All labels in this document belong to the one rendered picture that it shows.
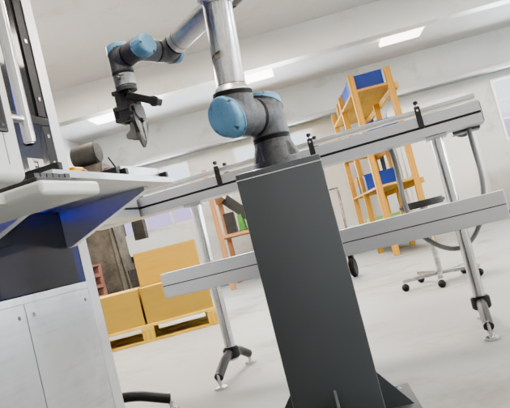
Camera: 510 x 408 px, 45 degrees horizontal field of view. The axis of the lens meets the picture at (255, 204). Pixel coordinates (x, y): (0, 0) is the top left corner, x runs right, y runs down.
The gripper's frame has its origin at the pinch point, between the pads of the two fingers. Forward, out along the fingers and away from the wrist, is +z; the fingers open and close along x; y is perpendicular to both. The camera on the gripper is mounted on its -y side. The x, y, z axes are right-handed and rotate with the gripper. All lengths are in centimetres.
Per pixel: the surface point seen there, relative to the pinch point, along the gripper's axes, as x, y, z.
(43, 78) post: -9, 38, -36
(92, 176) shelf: 42.0, -2.0, 13.6
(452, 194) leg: -85, -92, 42
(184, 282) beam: -84, 36, 52
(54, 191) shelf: 84, -17, 22
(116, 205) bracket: 1.0, 15.6, 17.6
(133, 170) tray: 12.3, 0.5, 9.9
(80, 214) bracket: 1.0, 29.7, 17.1
